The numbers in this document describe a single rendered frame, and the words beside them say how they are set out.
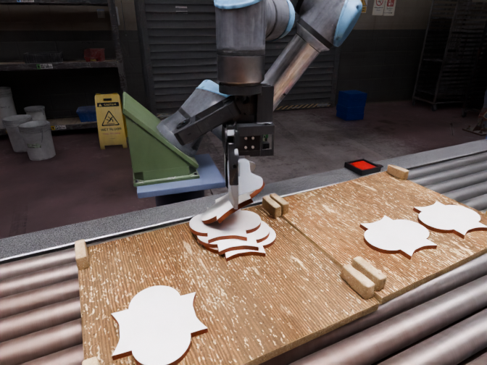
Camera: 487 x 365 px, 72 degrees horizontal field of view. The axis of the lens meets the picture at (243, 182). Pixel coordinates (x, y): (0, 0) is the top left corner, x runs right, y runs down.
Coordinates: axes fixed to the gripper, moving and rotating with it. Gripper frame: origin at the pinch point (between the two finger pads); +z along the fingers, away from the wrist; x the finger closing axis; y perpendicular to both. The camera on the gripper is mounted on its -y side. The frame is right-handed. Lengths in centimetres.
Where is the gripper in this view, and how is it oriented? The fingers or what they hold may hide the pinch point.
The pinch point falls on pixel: (230, 194)
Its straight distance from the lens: 62.1
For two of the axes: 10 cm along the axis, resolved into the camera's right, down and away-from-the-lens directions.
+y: 9.9, -0.6, 1.3
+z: 0.0, 9.1, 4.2
